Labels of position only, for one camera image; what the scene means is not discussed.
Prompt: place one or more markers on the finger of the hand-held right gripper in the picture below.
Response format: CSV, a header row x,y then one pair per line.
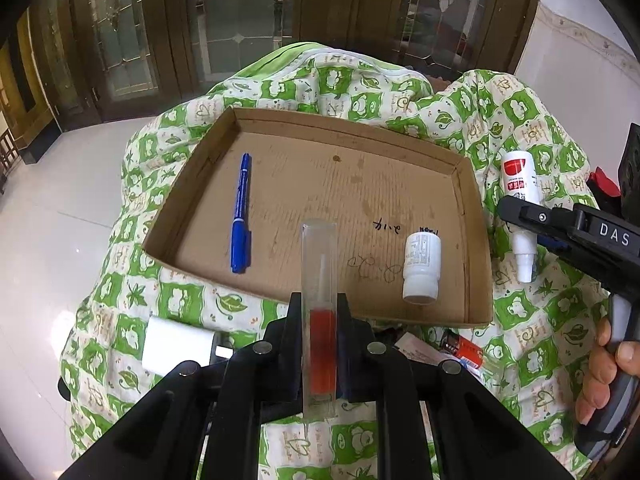
x,y
540,217

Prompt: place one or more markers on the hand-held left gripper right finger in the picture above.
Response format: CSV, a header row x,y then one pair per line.
x,y
344,322

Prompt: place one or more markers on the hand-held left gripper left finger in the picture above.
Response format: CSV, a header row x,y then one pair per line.
x,y
295,322

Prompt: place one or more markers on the white spray bottle red label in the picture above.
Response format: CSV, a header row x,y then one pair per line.
x,y
520,175

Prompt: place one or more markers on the clear tube with red filling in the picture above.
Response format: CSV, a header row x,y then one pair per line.
x,y
320,260

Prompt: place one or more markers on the pink white tube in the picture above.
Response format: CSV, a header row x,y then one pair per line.
x,y
420,350

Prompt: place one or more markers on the white pill bottle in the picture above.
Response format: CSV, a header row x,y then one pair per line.
x,y
422,270

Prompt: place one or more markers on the red lighter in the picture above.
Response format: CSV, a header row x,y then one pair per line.
x,y
465,352

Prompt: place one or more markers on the cardboard tray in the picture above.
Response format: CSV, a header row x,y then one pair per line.
x,y
310,180

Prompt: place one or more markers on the person's right hand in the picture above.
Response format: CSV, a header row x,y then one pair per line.
x,y
595,390

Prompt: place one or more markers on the red cloth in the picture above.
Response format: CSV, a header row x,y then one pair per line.
x,y
602,182

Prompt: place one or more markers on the blue pen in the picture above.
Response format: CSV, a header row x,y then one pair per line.
x,y
240,230

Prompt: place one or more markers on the green white printed blanket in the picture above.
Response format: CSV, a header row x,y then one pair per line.
x,y
530,110

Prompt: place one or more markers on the white box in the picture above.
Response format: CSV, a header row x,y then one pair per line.
x,y
175,345

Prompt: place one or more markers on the wooden glass-panel doors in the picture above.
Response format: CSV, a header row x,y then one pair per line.
x,y
240,20

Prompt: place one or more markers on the dark wooden chair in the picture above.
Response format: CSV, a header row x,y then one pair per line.
x,y
7,155

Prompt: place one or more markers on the yellow wooden cabinet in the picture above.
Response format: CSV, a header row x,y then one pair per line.
x,y
25,90

